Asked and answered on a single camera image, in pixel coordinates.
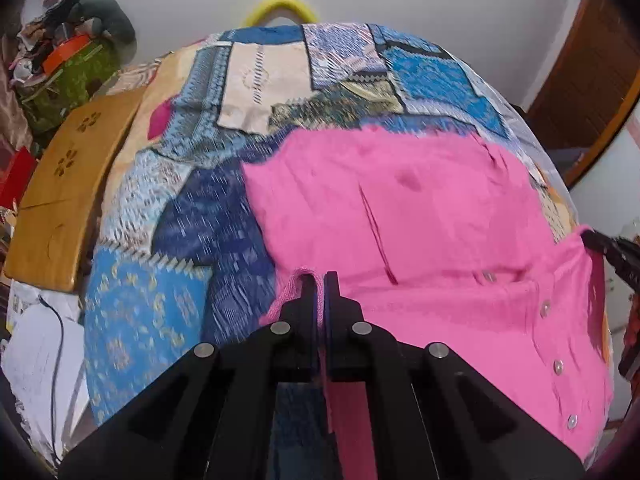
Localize peach printed bed sheet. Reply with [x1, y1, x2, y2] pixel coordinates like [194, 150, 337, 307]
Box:
[107, 52, 176, 171]

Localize blue patchwork blanket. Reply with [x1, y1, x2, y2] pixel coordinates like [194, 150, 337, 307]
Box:
[82, 22, 617, 461]

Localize white papers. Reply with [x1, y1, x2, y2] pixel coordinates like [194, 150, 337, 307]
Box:
[0, 280, 92, 461]

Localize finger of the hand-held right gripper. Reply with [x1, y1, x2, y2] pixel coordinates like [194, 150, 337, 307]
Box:
[582, 229, 640, 292]

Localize green woven basket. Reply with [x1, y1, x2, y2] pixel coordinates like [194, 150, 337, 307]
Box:
[20, 42, 121, 133]

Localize grey plush toy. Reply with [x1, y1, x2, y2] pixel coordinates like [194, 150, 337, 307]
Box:
[75, 0, 138, 45]

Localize brown wooden wardrobe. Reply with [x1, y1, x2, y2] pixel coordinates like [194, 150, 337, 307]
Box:
[525, 0, 640, 187]

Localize orange box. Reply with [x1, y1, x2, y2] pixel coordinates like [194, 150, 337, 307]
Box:
[42, 35, 94, 74]

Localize pile of clutter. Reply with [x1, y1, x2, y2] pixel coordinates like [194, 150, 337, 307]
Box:
[16, 0, 91, 61]

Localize pink button shirt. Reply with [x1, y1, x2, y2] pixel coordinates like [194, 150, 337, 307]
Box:
[242, 127, 617, 480]

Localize black cable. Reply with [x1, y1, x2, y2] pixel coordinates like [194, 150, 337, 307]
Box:
[39, 294, 67, 457]

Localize red box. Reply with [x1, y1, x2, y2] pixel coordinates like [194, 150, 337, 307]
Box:
[0, 147, 39, 209]

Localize yellow foam tube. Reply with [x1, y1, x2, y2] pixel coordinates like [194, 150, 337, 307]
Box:
[242, 0, 319, 27]

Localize striped brown curtain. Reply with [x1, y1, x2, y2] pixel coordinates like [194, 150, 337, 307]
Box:
[0, 35, 36, 161]

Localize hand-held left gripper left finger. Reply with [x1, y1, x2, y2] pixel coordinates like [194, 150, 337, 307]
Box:
[59, 271, 321, 480]

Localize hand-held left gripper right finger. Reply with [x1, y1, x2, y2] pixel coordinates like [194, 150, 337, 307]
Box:
[324, 271, 586, 480]

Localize wooden lap table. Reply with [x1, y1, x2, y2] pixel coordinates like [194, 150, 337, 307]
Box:
[4, 94, 147, 293]

